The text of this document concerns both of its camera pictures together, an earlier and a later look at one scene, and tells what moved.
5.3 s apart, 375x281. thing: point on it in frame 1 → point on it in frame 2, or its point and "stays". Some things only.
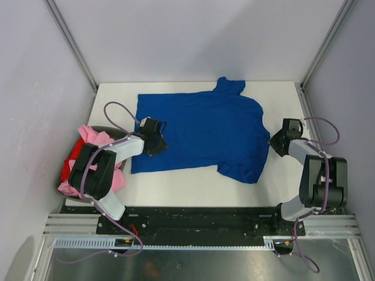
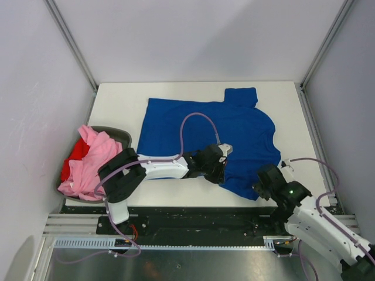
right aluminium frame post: x=300 y=86 stays
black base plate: x=203 y=226 stays
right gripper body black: x=275 y=141 → x=263 y=191
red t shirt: x=65 y=171 stays
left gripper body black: x=159 y=144 → x=212 y=173
